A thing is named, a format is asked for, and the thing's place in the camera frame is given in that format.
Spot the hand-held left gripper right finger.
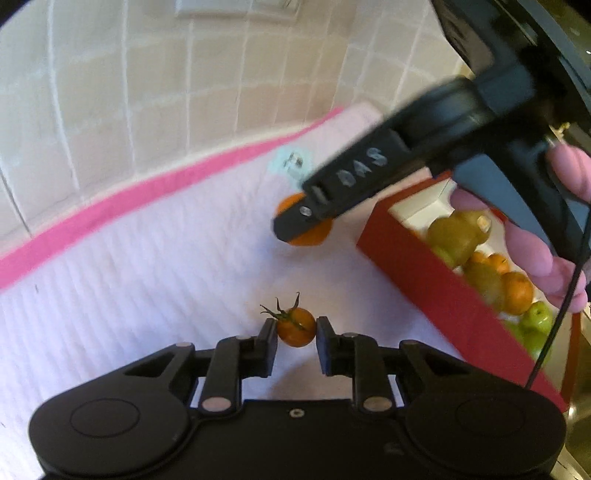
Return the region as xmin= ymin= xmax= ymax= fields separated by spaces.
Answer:
xmin=315 ymin=316 xmax=491 ymax=413

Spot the black cable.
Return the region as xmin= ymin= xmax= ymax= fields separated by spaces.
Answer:
xmin=525 ymin=134 xmax=591 ymax=389

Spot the orange cherry tomato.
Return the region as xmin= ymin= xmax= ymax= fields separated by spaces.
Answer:
xmin=260 ymin=292 xmax=318 ymax=349

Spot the olive green fruit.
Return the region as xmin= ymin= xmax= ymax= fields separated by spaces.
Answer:
xmin=463 ymin=261 xmax=507 ymax=315
xmin=426 ymin=210 xmax=491 ymax=269

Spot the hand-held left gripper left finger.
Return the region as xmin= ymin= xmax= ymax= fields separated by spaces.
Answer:
xmin=99 ymin=318 xmax=280 ymax=413

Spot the person's right hand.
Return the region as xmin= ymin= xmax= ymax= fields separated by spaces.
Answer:
xmin=449 ymin=142 xmax=591 ymax=313

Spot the green round fruit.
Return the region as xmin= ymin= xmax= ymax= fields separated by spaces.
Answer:
xmin=519 ymin=301 xmax=555 ymax=337
xmin=505 ymin=320 xmax=553 ymax=366

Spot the red cardboard box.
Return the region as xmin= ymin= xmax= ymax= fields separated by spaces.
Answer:
xmin=355 ymin=171 xmax=583 ymax=414

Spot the pink white towel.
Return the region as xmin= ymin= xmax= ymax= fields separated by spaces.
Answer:
xmin=0 ymin=102 xmax=466 ymax=468

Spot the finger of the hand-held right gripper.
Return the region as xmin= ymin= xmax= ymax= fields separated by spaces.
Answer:
xmin=271 ymin=126 xmax=413 ymax=244

